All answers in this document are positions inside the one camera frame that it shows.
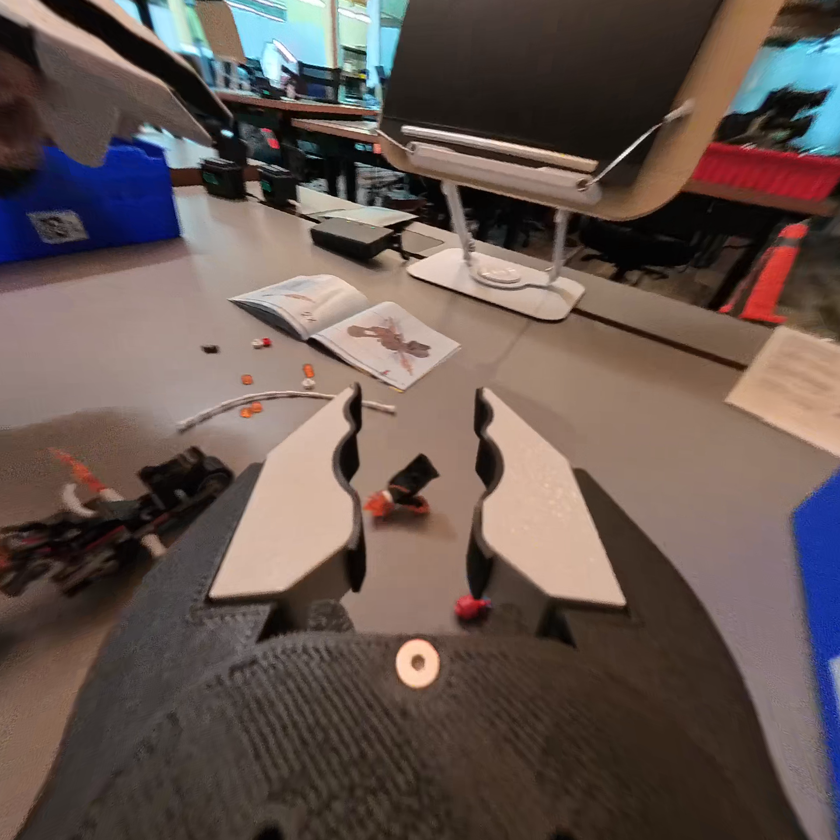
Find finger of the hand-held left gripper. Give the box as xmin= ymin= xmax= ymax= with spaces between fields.
xmin=29 ymin=0 xmax=234 ymax=168

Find blue plastic bin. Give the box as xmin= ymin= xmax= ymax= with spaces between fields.
xmin=791 ymin=469 xmax=840 ymax=840
xmin=0 ymin=134 xmax=182 ymax=265

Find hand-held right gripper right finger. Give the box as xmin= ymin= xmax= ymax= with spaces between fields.
xmin=465 ymin=386 xmax=627 ymax=634

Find lego instruction booklet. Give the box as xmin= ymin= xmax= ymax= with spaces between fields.
xmin=228 ymin=274 xmax=462 ymax=393

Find white lego chain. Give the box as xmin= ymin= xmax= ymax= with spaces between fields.
xmin=176 ymin=389 xmax=398 ymax=434

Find white paper sheet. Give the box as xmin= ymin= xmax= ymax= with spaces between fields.
xmin=725 ymin=326 xmax=840 ymax=458

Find black flame-footed lego minifigure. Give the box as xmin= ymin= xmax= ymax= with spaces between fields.
xmin=362 ymin=453 xmax=441 ymax=521

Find orange lego flame rod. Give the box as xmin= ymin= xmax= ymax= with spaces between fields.
xmin=47 ymin=448 xmax=109 ymax=503

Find orange traffic cone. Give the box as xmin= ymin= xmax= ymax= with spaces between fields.
xmin=717 ymin=222 xmax=812 ymax=327

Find background office desk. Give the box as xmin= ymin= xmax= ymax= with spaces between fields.
xmin=213 ymin=88 xmax=385 ymax=204

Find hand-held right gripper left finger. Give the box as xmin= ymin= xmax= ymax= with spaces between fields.
xmin=207 ymin=382 xmax=367 ymax=624

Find black office chair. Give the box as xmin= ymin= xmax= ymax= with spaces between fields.
xmin=577 ymin=213 xmax=713 ymax=284

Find black power adapter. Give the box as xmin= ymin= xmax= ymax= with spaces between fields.
xmin=310 ymin=217 xmax=403 ymax=261

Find person's left hand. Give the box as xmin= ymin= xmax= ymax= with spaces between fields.
xmin=0 ymin=49 xmax=48 ymax=194

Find red table cover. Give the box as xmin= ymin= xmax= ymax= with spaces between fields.
xmin=691 ymin=141 xmax=840 ymax=204

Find black battery charger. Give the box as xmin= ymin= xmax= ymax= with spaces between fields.
xmin=257 ymin=164 xmax=301 ymax=209
xmin=199 ymin=156 xmax=248 ymax=200

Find black lego motorcycle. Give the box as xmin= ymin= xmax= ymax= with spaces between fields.
xmin=0 ymin=446 xmax=235 ymax=599

